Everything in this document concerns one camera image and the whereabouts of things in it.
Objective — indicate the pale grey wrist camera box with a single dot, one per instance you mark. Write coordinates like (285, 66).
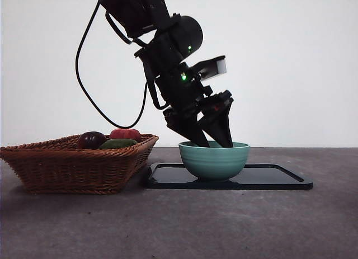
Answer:
(214, 68)

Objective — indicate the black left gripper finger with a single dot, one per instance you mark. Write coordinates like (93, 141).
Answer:
(218, 122)
(187, 127)

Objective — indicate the red peach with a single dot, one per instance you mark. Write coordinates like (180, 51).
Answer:
(126, 133)

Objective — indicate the green avocado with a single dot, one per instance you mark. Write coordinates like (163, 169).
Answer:
(117, 144)

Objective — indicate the teal ceramic bowl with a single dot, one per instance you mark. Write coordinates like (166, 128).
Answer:
(215, 164)

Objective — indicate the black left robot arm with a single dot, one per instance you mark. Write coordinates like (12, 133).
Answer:
(156, 18)

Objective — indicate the dark purple round fruit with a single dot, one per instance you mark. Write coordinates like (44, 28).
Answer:
(91, 140)

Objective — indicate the dark teal rectangular tray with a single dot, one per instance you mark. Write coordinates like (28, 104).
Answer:
(265, 180)

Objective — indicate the brown wicker basket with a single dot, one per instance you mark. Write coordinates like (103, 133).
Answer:
(70, 169)

